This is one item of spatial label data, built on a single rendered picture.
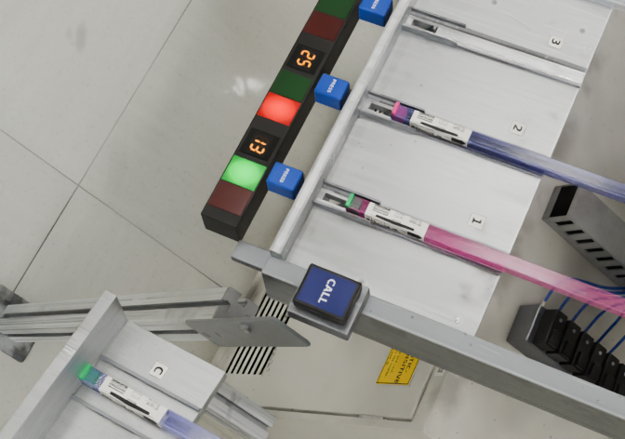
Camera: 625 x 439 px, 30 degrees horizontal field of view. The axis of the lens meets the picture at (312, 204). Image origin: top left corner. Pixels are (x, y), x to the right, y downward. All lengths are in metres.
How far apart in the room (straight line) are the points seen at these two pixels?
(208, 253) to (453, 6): 0.78
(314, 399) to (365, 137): 0.47
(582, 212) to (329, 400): 0.39
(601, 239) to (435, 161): 0.38
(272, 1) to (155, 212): 0.43
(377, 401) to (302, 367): 0.20
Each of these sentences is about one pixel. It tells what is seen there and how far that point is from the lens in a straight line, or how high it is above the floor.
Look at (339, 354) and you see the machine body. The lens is 1.53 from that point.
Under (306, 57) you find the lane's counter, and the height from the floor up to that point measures 0.66.
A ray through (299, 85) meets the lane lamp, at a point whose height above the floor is 0.66.
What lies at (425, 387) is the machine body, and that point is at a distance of 1.37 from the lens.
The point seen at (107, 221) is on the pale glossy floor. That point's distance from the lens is 1.81.
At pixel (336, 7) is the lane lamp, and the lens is 1.25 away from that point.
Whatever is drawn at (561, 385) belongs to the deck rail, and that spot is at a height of 0.91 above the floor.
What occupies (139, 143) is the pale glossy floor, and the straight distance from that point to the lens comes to 1.84.
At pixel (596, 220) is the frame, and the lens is 1.46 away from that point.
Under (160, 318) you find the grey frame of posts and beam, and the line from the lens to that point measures 1.25.
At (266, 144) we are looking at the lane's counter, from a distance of 1.17.
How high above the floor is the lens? 1.64
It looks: 55 degrees down
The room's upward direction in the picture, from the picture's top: 80 degrees clockwise
